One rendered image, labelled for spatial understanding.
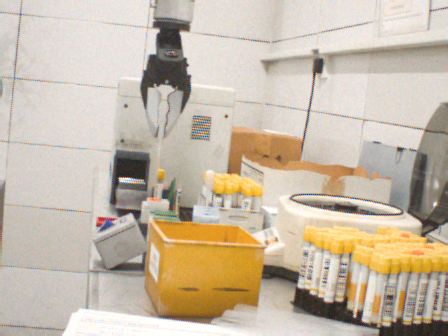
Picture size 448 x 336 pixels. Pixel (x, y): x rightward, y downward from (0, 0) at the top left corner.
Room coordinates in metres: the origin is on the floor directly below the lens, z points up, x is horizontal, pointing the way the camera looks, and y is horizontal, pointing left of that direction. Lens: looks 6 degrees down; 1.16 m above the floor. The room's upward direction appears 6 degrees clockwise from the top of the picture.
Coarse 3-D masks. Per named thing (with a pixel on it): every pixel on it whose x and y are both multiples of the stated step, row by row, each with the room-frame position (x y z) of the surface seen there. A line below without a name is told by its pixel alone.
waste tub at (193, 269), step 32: (160, 224) 1.03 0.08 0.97; (192, 224) 1.04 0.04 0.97; (224, 224) 1.06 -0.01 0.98; (160, 256) 0.93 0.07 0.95; (192, 256) 0.91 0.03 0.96; (224, 256) 0.92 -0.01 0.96; (256, 256) 0.93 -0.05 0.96; (160, 288) 0.91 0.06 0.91; (192, 288) 0.91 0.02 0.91; (224, 288) 0.92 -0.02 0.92; (256, 288) 0.93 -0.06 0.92
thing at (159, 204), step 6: (150, 198) 1.37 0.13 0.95; (156, 198) 1.38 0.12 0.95; (144, 204) 1.34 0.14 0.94; (150, 204) 1.34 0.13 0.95; (156, 204) 1.34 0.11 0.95; (162, 204) 1.34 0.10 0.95; (168, 204) 1.35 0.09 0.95; (144, 210) 1.34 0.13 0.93; (150, 210) 1.34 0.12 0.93; (144, 216) 1.34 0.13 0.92; (144, 222) 1.34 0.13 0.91
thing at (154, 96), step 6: (150, 90) 1.35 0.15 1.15; (156, 90) 1.35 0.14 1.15; (150, 96) 1.35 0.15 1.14; (156, 96) 1.35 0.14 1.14; (150, 102) 1.35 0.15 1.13; (156, 102) 1.35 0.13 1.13; (150, 108) 1.35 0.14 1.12; (156, 108) 1.35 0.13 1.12; (150, 114) 1.35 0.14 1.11; (156, 114) 1.35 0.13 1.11; (150, 120) 1.35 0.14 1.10; (156, 120) 1.35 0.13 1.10; (150, 126) 1.36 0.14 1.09; (156, 126) 1.35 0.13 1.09; (156, 132) 1.36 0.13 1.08
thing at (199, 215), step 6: (198, 210) 1.16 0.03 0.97; (204, 210) 1.16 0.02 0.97; (210, 210) 1.17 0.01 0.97; (216, 210) 1.18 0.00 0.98; (192, 216) 1.15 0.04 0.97; (198, 216) 1.11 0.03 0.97; (204, 216) 1.11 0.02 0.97; (210, 216) 1.11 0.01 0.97; (216, 216) 1.12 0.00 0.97; (198, 222) 1.11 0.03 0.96; (204, 222) 1.11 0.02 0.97; (210, 222) 1.11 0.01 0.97; (216, 222) 1.11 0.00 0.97
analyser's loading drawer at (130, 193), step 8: (120, 184) 1.62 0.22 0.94; (128, 184) 1.62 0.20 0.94; (136, 184) 1.62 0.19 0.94; (144, 184) 1.62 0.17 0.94; (120, 192) 1.56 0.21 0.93; (128, 192) 1.56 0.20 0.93; (136, 192) 1.57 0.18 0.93; (144, 192) 1.57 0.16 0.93; (120, 200) 1.56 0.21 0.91; (128, 200) 1.56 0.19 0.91; (136, 200) 1.57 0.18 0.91; (144, 200) 1.57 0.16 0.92; (128, 208) 1.56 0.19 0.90; (136, 208) 1.57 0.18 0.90
